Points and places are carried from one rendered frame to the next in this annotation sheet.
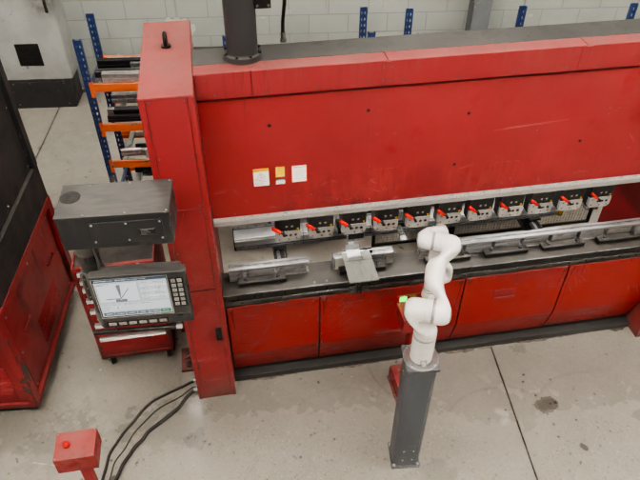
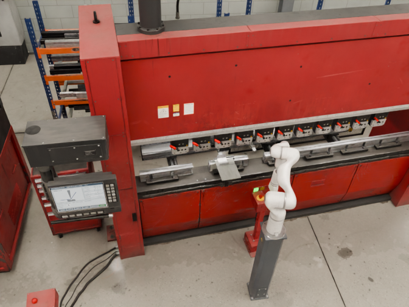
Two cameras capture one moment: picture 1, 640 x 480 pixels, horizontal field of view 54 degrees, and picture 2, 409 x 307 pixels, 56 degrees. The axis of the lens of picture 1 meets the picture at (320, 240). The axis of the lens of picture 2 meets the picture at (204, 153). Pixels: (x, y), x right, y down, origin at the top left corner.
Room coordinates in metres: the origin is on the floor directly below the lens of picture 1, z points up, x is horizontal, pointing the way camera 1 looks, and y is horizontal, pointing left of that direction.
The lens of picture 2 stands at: (0.29, 0.22, 3.54)
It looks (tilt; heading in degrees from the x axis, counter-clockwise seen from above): 43 degrees down; 354
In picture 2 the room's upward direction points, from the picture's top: 3 degrees clockwise
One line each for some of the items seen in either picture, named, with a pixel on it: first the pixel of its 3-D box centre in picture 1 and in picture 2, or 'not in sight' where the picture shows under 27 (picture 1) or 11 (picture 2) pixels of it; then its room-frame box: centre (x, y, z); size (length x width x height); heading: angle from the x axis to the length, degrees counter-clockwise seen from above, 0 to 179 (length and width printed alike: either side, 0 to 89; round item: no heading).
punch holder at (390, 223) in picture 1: (384, 215); (243, 135); (2.97, -0.39, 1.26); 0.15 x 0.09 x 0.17; 100
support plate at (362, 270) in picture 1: (359, 266); (227, 169); (2.80, -0.25, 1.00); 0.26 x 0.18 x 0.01; 10
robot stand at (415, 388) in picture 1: (410, 410); (264, 263); (2.10, -0.54, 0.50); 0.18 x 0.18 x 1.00; 4
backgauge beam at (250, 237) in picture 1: (402, 221); (251, 137); (3.31, -0.56, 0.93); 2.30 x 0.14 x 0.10; 100
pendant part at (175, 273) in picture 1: (144, 291); (86, 194); (2.16, 0.87, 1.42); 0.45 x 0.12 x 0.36; 97
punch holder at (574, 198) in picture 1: (569, 195); (359, 119); (3.18, -1.57, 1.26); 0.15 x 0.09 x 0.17; 100
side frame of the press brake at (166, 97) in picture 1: (195, 230); (116, 148); (2.94, 0.77, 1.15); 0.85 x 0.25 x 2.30; 10
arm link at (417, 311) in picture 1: (421, 318); (275, 204); (2.11, -0.51, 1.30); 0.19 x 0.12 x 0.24; 77
